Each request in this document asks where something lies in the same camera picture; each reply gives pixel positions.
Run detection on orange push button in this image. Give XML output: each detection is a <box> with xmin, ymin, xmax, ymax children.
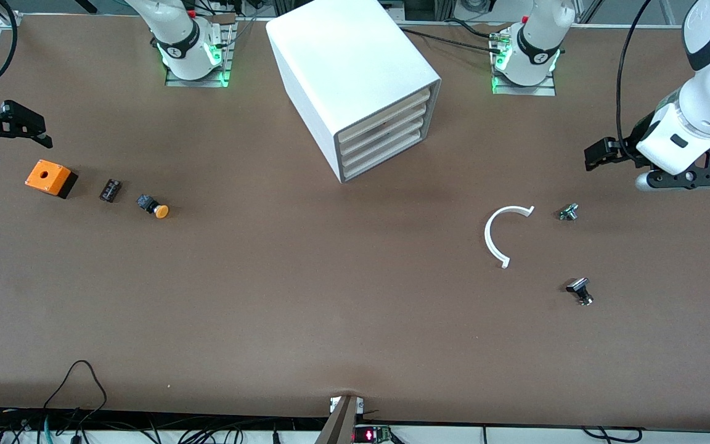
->
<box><xmin>136</xmin><ymin>194</ymin><xmax>169</xmax><ymax>220</ymax></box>

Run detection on white drawer cabinet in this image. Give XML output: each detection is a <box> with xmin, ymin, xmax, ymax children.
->
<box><xmin>266</xmin><ymin>0</ymin><xmax>442</xmax><ymax>184</ymax></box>

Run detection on orange box with black base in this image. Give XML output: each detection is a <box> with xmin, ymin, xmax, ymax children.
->
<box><xmin>25</xmin><ymin>159</ymin><xmax>78</xmax><ymax>199</ymax></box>

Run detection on white curved plastic piece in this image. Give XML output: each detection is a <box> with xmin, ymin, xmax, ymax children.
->
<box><xmin>484</xmin><ymin>205</ymin><xmax>536</xmax><ymax>269</ymax></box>

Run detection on device with red display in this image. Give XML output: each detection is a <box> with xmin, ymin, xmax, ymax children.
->
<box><xmin>354</xmin><ymin>425</ymin><xmax>393</xmax><ymax>443</ymax></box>

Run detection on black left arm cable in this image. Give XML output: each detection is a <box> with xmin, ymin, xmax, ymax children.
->
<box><xmin>616</xmin><ymin>0</ymin><xmax>655</xmax><ymax>155</ymax></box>

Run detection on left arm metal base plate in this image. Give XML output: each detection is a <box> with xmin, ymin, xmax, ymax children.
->
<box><xmin>492</xmin><ymin>68</ymin><xmax>557</xmax><ymax>97</ymax></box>

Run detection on black knob switch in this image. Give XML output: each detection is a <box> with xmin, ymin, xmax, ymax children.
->
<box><xmin>565</xmin><ymin>277</ymin><xmax>595</xmax><ymax>306</ymax></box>

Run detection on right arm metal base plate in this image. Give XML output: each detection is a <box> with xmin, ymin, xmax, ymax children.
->
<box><xmin>164</xmin><ymin>15</ymin><xmax>237</xmax><ymax>88</ymax></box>

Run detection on black base power cable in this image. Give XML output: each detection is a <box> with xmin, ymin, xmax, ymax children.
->
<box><xmin>399</xmin><ymin>26</ymin><xmax>504</xmax><ymax>56</ymax></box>
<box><xmin>446</xmin><ymin>18</ymin><xmax>500</xmax><ymax>41</ymax></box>

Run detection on black looped cable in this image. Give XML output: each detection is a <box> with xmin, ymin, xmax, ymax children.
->
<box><xmin>43</xmin><ymin>360</ymin><xmax>108</xmax><ymax>444</ymax></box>

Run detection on brown wooden post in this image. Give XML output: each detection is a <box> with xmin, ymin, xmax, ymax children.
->
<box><xmin>315</xmin><ymin>396</ymin><xmax>359</xmax><ymax>444</ymax></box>

